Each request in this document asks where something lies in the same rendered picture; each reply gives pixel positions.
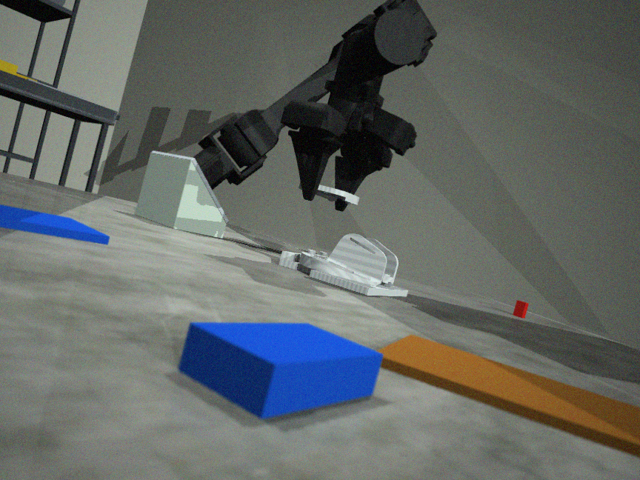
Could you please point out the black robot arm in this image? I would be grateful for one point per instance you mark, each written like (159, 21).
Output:
(398, 33)

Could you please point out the orange flat bar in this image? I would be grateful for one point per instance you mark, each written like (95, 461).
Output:
(610, 422)

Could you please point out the small red block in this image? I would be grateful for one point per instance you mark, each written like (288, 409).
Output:
(520, 309)

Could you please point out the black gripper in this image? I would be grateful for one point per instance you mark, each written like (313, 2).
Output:
(323, 129)

